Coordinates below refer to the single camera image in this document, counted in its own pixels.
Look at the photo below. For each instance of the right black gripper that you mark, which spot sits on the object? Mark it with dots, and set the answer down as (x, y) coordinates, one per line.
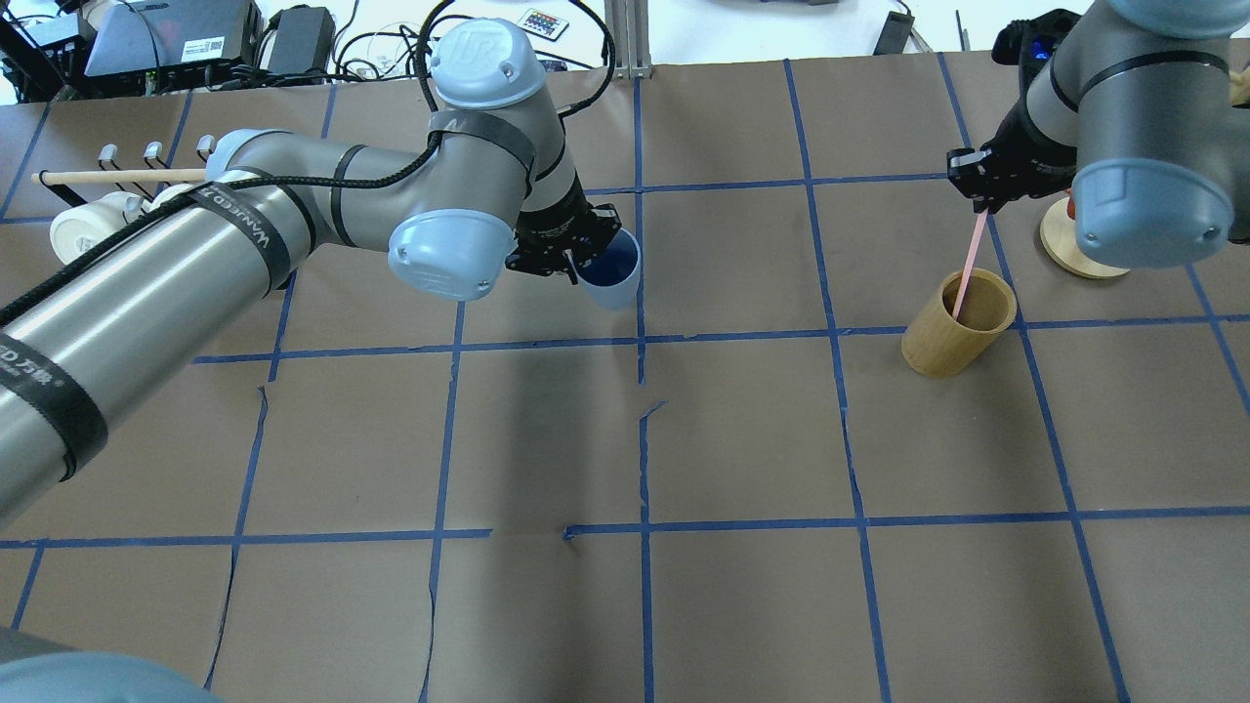
(1027, 160)

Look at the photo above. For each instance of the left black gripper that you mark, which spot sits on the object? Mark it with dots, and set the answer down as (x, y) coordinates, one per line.
(554, 224)

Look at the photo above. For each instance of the light blue cup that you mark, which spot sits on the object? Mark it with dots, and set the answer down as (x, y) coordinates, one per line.
(612, 280)

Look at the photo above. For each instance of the pink chopstick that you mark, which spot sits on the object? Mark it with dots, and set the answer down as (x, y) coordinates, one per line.
(966, 274)

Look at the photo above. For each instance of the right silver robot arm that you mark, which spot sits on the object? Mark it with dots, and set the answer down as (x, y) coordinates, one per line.
(1132, 112)

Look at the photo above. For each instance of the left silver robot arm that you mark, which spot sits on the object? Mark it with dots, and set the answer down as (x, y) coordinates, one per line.
(494, 189)

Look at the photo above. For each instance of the wooden cup tree stand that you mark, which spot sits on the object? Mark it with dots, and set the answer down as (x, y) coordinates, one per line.
(1058, 236)

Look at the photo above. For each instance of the bamboo chopstick holder cup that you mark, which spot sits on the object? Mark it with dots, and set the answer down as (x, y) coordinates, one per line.
(950, 333)

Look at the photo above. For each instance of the small remote control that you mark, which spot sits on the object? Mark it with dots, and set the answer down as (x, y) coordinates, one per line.
(541, 24)

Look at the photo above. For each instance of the black power adapter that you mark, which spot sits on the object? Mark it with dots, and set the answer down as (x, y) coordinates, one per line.
(300, 41)

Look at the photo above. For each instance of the upper white mug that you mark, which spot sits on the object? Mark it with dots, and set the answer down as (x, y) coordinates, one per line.
(170, 193)

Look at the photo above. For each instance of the white mug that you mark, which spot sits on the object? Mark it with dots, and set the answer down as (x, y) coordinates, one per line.
(170, 193)
(80, 228)

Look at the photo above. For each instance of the black computer box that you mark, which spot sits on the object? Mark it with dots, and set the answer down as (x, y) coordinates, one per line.
(173, 37)

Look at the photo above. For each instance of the lower white mug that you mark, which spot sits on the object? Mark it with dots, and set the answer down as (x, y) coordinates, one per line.
(80, 228)

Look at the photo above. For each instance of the wooden rack rod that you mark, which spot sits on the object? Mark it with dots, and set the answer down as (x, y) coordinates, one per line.
(137, 176)

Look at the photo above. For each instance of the aluminium frame post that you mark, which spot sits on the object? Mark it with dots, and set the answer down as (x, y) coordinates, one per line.
(628, 23)

